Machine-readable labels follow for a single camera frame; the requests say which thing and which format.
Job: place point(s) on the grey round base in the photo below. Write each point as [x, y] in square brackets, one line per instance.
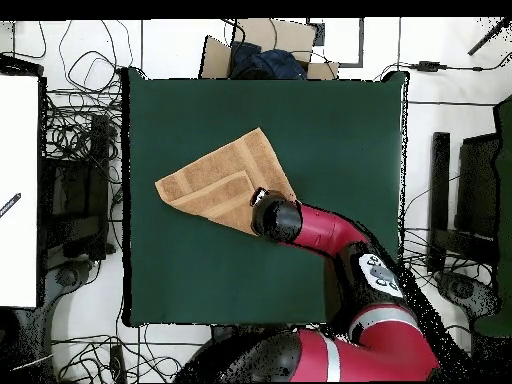
[466, 292]
[68, 278]

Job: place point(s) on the black marker pen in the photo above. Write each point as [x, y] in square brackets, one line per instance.
[10, 204]

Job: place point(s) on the black rod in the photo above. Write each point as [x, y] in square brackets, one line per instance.
[490, 36]

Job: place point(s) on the white board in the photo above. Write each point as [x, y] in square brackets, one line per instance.
[18, 160]

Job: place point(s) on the black power strip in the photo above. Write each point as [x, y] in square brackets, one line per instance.
[118, 364]

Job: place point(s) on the dark green table cloth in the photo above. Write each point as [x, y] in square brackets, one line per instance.
[280, 280]

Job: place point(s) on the green cloth covered stand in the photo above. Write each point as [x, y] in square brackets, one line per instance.
[504, 240]

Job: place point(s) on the black upright bar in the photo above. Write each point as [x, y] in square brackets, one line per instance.
[439, 192]

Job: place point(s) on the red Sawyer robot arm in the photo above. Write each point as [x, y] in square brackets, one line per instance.
[328, 232]

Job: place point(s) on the brown cardboard box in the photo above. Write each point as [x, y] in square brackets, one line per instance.
[288, 36]

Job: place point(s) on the black power adapter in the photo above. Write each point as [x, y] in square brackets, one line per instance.
[428, 66]

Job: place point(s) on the tan terry towel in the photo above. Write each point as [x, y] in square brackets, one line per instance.
[216, 180]

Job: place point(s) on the dark blue clothes pile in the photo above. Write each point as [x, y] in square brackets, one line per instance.
[276, 64]

